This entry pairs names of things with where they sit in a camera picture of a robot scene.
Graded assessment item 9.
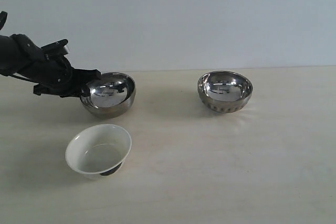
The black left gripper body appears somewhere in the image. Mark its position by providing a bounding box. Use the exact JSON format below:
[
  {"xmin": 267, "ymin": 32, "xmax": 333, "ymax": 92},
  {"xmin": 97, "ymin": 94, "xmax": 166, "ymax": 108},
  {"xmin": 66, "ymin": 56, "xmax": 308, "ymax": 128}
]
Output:
[{"xmin": 25, "ymin": 51, "xmax": 76, "ymax": 97}]

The plain stainless steel bowl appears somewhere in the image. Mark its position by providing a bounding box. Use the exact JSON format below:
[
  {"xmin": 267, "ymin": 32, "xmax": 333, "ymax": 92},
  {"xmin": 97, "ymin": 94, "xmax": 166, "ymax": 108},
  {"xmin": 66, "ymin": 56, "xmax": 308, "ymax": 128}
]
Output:
[{"xmin": 80, "ymin": 72, "xmax": 136, "ymax": 118}]

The white ceramic bowl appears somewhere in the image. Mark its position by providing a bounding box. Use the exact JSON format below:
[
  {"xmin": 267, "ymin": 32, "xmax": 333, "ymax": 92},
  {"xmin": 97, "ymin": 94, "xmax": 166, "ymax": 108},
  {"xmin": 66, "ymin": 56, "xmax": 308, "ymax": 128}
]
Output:
[{"xmin": 65, "ymin": 124, "xmax": 132, "ymax": 179}]

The ribbed stainless steel bowl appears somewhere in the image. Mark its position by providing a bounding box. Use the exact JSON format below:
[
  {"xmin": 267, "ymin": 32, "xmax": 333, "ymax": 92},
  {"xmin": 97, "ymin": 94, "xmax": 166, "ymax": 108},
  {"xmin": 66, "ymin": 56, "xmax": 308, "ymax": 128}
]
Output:
[{"xmin": 197, "ymin": 70, "xmax": 253, "ymax": 113}]

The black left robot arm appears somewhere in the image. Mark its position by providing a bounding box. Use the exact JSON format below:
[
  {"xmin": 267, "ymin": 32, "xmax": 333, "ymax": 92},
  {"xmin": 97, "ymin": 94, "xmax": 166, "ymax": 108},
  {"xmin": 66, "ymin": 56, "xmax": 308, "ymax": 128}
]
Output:
[{"xmin": 1, "ymin": 34, "xmax": 101, "ymax": 98}]

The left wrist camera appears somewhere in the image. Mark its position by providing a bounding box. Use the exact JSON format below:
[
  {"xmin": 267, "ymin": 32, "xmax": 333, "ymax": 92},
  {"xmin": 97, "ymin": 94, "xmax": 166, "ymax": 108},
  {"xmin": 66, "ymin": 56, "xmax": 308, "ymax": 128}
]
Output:
[{"xmin": 41, "ymin": 39, "xmax": 69, "ymax": 57}]

